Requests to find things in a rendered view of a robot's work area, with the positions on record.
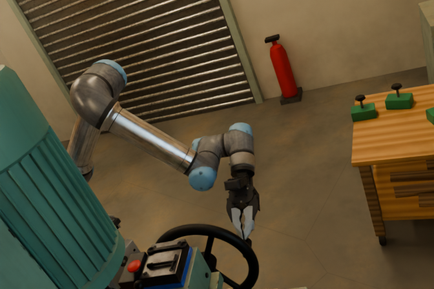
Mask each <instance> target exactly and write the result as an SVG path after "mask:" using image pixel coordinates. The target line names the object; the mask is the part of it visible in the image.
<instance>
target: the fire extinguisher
mask: <svg viewBox="0 0 434 289"><path fill-rule="evenodd" d="M279 38H280V35H279V34H277V35H273V36H270V37H266V38H265V40H264V41H265V43H270V42H272V44H273V45H272V47H271V48H270V57H271V61H272V64H273V67H274V70H275V73H276V76H277V79H278V82H279V85H280V89H281V91H282V95H281V98H280V104H281V105H286V104H290V103H296V102H300V101H301V99H302V93H303V90H302V87H299V88H297V86H296V83H295V79H294V76H293V72H292V70H291V66H290V63H289V60H288V56H287V53H286V51H285V49H284V47H283V46H282V45H280V44H277V42H276V41H277V40H279Z"/></svg>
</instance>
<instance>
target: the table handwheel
mask: <svg viewBox="0 0 434 289"><path fill-rule="evenodd" d="M187 235H206V236H208V238H207V244H206V248H205V251H204V252H201V254H202V256H203V258H204V259H205V262H206V263H207V265H208V267H209V269H210V271H211V273H212V272H220V271H219V270H217V269H216V262H217V259H216V257H215V256H214V255H213V254H211V250H212V244H213V241H214V238H217V239H221V240H222V241H225V242H227V243H229V244H231V245H233V246H234V247H235V248H237V249H238V250H239V251H240V252H241V253H242V255H243V256H244V257H245V259H246V261H247V264H248V267H249V271H248V275H247V277H246V279H245V280H244V282H243V283H241V284H238V283H236V282H234V281H233V280H232V279H229V278H228V277H227V276H226V275H224V274H223V273H221V272H220V273H221V275H222V277H223V281H224V282H225V283H227V284H228V285H229V286H231V287H232V289H251V288H252V287H253V286H254V285H255V283H256V281H257V279H258V275H259V263H258V259H257V257H256V254H255V253H254V251H253V249H252V248H251V247H250V246H249V245H248V244H247V243H246V242H245V241H244V240H243V239H242V238H241V237H239V236H238V235H236V234H234V233H232V232H231V231H229V230H226V229H224V228H221V227H219V226H214V225H210V224H185V225H181V226H177V227H175V228H172V229H170V230H168V231H167V232H165V233H164V234H163V235H162V236H161V237H160V238H159V239H158V240H157V241H156V243H164V242H168V241H173V240H175V239H177V238H180V237H183V236H187ZM156 243H155V244H156Z"/></svg>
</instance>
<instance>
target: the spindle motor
mask: <svg viewBox="0 0 434 289"><path fill-rule="evenodd" d="M0 218H1V220H2V221H3V222H4V223H5V225H7V227H8V228H9V229H10V231H11V232H12V233H13V234H14V235H15V237H16V238H17V239H18V240H19V242H20V243H21V244H22V245H23V246H24V247H25V249H26V250H27V252H28V253H29V254H30V255H31V256H32V257H33V259H34V260H35V261H36V263H37V264H38V265H39V266H40V267H41V269H42V270H43V271H44V272H45V273H46V274H47V276H48V277H49V278H50V280H51V281H52V282H53V283H54V284H55V286H56V287H57V288H58V289H105V288H106V287H107V286H108V285H109V283H110V282H111V280H112V279H113V278H114V276H115V275H116V273H117V272H118V270H119V268H120V266H121V263H122V261H123V258H124V255H125V241H124V239H123V237H122V235H121V234H120V232H119V231H118V229H117V228H116V226H115V225H114V223H113V222H112V220H111V218H110V217H109V215H108V214H107V212H106V211H105V209H104V208H103V206H102V205H101V203H100V201H99V200H98V198H97V197H96V195H95V194H94V192H93V191H92V189H91V187H90V186H89V185H88V183H87V182H86V180H85V178H84V177H83V175H82V174H81V172H80V171H79V169H78V168H77V166H76V164H75V163H74V162H73V160H72V158H71V157H70V156H69V154H68V152H67V151H66V149H65V147H64V146H63V145H62V143H61V141H60V140H59V138H58V137H57V135H56V134H55V132H54V131H53V129H52V127H51V126H50V125H49V123H48V121H47V120H46V118H45V117H44V115H43V114H42V112H41V111H40V109H39V107H38V106H37V105H36V103H35V101H34V100H33V99H32V96H31V95H30V94H29V92H28V90H27V89H26V88H25V86H24V84H23V83H22V81H21V80H20V78H19V77H18V75H17V74H16V72H15V71H14V70H12V69H11V68H9V67H7V66H6V65H0Z"/></svg>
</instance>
